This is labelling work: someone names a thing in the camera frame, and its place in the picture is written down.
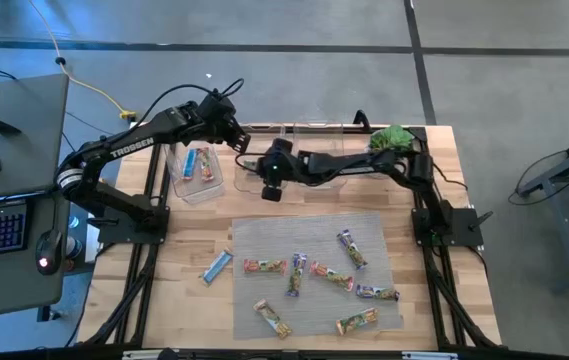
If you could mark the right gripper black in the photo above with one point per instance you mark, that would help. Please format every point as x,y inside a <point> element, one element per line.
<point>276,160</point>

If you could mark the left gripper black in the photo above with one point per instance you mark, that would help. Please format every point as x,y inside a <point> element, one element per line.
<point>226,129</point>

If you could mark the red green granola bar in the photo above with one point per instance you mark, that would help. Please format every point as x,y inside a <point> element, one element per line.
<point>205,164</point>
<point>332,275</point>
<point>264,266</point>

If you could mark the blue foil granola bar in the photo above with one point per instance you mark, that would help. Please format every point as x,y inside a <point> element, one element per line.
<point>217,266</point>
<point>190,164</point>

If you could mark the purple granola bar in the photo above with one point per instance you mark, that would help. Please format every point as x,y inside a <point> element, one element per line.
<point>352,249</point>
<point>377,292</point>
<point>296,274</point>

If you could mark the orange granola bar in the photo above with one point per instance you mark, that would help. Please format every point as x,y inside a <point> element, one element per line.
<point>272,318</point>
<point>357,321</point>

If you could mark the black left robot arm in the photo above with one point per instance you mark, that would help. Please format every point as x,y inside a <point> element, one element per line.
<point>131,146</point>

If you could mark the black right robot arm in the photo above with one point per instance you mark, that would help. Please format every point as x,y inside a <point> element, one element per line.
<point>344,162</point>

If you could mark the clear plastic bin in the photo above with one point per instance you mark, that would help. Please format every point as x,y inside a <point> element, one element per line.
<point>194,190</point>
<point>244,182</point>
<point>319,140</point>

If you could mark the grey woven placemat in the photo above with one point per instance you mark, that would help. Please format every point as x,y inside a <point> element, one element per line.
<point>314,235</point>

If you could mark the green plant in patterned pot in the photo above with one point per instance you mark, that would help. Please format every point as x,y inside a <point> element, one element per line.
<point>389,139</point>

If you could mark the grey side desk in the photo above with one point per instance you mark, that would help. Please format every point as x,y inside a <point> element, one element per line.
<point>24,115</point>

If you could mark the black computer mouse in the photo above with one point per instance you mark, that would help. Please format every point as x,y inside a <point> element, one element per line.
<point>49,250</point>

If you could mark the black plastic wedge part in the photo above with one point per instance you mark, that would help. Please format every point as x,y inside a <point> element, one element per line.
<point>3,126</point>

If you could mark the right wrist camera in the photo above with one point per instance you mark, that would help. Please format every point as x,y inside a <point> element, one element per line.
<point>251,165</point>

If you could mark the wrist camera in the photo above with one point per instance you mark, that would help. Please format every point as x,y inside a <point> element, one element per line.
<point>251,165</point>
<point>219,106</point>

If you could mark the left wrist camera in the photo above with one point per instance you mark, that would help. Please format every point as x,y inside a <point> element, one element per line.
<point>219,106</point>

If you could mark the black aluminium table frame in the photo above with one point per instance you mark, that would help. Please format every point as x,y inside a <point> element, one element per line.
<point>344,356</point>

